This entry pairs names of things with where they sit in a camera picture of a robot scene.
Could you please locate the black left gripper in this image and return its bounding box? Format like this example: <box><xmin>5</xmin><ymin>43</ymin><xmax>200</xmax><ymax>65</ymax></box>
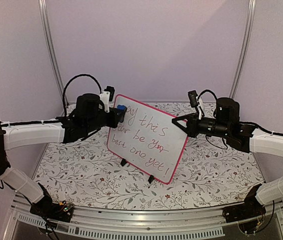
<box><xmin>84</xmin><ymin>107</ymin><xmax>124</xmax><ymax>135</ymax></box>

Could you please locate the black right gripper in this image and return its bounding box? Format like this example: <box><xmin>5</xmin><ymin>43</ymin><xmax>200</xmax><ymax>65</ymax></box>
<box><xmin>171</xmin><ymin>113</ymin><xmax>230</xmax><ymax>140</ymax></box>

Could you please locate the blue whiteboard eraser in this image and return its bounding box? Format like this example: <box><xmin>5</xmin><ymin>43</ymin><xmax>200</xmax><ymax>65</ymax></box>
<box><xmin>117</xmin><ymin>104</ymin><xmax>127</xmax><ymax>113</ymax></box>

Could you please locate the pink framed whiteboard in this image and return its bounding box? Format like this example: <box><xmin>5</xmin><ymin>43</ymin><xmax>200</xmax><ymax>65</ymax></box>
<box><xmin>107</xmin><ymin>94</ymin><xmax>188</xmax><ymax>185</ymax></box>

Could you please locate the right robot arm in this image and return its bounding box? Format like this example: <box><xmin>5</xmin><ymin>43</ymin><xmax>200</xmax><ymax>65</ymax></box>
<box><xmin>172</xmin><ymin>97</ymin><xmax>283</xmax><ymax>223</ymax></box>

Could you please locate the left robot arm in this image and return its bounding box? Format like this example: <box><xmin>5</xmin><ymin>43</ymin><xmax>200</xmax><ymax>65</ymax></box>
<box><xmin>0</xmin><ymin>91</ymin><xmax>127</xmax><ymax>220</ymax></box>

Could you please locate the black stand foot left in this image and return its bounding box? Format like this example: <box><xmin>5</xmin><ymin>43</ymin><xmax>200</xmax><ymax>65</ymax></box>
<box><xmin>120</xmin><ymin>158</ymin><xmax>128</xmax><ymax>167</ymax></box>

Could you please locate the floral table mat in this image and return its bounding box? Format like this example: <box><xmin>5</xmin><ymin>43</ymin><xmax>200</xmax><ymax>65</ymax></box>
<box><xmin>32</xmin><ymin>101</ymin><xmax>267</xmax><ymax>210</ymax></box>

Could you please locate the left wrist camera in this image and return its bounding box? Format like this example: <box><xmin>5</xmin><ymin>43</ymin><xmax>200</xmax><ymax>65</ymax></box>
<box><xmin>99</xmin><ymin>86</ymin><xmax>115</xmax><ymax>113</ymax></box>

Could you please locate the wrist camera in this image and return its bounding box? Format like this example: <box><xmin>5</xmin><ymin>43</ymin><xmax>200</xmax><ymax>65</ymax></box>
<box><xmin>187</xmin><ymin>90</ymin><xmax>205</xmax><ymax>120</ymax></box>
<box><xmin>99</xmin><ymin>86</ymin><xmax>115</xmax><ymax>113</ymax></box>

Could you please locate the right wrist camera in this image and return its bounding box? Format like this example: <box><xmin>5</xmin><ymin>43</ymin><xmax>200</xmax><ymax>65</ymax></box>
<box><xmin>187</xmin><ymin>90</ymin><xmax>205</xmax><ymax>120</ymax></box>

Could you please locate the right black cable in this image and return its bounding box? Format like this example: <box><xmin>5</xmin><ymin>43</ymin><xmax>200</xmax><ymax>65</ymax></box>
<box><xmin>199</xmin><ymin>89</ymin><xmax>230</xmax><ymax>150</ymax></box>

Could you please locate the left black sleeved cable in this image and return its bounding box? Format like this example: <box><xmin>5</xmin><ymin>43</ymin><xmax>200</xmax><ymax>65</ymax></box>
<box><xmin>62</xmin><ymin>73</ymin><xmax>103</xmax><ymax>116</ymax></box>

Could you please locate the front aluminium rail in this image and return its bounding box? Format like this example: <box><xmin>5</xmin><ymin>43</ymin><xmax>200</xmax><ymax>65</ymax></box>
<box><xmin>6</xmin><ymin>202</ymin><xmax>283</xmax><ymax>240</ymax></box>

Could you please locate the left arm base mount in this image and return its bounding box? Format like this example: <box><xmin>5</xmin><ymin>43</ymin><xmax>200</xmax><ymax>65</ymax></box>
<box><xmin>30</xmin><ymin>198</ymin><xmax>74</xmax><ymax>223</ymax></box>

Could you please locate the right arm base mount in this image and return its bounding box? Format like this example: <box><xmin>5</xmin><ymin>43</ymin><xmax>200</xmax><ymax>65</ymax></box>
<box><xmin>222</xmin><ymin>203</ymin><xmax>266</xmax><ymax>235</ymax></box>

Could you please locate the left aluminium frame post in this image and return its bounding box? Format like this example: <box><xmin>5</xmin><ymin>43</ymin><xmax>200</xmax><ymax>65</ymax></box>
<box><xmin>38</xmin><ymin>0</ymin><xmax>64</xmax><ymax>99</ymax></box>

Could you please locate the aluminium frame post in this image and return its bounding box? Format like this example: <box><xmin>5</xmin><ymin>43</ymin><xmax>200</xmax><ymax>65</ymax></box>
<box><xmin>229</xmin><ymin>0</ymin><xmax>256</xmax><ymax>99</ymax></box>
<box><xmin>38</xmin><ymin>0</ymin><xmax>64</xmax><ymax>99</ymax></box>

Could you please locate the right aluminium frame post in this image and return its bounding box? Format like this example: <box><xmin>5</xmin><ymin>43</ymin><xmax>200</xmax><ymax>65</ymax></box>
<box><xmin>229</xmin><ymin>0</ymin><xmax>256</xmax><ymax>99</ymax></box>

